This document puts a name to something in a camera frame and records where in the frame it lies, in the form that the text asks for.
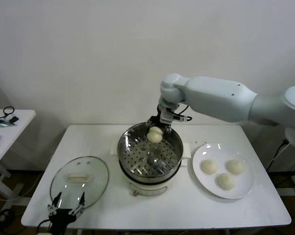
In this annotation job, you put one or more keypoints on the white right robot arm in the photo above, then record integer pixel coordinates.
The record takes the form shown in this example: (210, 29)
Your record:
(211, 95)

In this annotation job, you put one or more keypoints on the white side table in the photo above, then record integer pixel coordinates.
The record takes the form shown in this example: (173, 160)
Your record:
(17, 133)

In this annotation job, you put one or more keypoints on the white steamed baozi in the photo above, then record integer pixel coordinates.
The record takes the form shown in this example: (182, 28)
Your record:
(209, 167)
(154, 135)
(234, 167)
(225, 181)

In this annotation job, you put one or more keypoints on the white round plate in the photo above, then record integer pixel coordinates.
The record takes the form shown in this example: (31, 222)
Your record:
(203, 182)

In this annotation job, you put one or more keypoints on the stainless steel steamer basket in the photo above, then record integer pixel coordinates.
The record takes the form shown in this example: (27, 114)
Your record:
(127, 144)

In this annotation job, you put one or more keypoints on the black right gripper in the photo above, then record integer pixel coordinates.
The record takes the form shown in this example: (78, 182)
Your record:
(156, 120)

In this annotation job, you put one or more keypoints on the white electric cooking pot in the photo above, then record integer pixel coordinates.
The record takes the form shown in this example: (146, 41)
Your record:
(147, 189)

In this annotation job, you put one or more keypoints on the round glass pot lid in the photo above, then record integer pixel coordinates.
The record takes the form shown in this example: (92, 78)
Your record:
(93, 171)

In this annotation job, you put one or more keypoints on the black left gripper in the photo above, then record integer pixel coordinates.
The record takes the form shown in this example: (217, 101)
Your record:
(61, 218)

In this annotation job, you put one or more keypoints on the small black gadget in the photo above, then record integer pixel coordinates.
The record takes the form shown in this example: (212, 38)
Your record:
(14, 119)

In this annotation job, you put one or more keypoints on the black power adapter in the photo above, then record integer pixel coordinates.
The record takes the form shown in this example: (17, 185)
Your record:
(285, 142)

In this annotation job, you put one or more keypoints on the scattered dark crumbs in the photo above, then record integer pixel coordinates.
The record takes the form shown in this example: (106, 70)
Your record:
(198, 142)

